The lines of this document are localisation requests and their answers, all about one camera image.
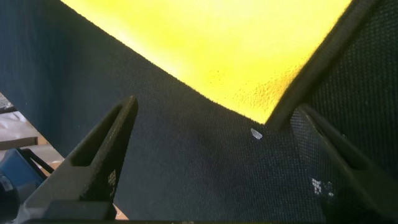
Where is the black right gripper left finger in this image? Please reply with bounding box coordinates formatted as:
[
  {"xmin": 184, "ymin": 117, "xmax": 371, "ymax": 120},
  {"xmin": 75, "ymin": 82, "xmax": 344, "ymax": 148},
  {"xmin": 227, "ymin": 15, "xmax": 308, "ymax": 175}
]
[{"xmin": 18, "ymin": 95, "xmax": 139, "ymax": 220}]

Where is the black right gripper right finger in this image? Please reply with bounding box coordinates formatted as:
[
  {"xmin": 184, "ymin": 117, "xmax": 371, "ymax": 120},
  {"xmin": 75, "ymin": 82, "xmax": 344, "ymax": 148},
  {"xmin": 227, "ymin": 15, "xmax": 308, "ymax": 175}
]
[{"xmin": 290, "ymin": 103, "xmax": 398, "ymax": 224}]

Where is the yellow towel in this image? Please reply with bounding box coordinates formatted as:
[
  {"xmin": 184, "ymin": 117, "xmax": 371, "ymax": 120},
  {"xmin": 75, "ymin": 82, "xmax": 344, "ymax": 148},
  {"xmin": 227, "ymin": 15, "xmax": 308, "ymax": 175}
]
[{"xmin": 60, "ymin": 0, "xmax": 353, "ymax": 124}]

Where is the white tape scrap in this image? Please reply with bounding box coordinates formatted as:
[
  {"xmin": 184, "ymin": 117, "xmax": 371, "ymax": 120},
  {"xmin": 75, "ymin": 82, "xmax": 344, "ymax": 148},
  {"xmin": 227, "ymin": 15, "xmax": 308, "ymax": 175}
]
[{"xmin": 250, "ymin": 128, "xmax": 264, "ymax": 141}]

